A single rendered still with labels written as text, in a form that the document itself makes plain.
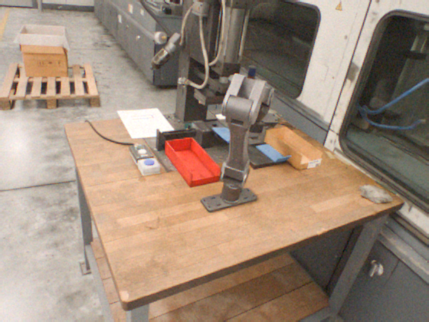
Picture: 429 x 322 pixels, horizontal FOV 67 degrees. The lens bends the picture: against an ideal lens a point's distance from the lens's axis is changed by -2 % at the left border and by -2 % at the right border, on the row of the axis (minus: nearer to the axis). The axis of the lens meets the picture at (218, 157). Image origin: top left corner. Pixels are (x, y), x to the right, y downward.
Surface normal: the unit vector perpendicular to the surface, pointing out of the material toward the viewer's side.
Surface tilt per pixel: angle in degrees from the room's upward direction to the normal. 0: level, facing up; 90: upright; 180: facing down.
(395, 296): 90
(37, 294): 0
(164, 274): 0
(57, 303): 0
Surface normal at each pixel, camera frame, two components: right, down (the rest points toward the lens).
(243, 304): 0.14, -0.85
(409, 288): -0.89, 0.12
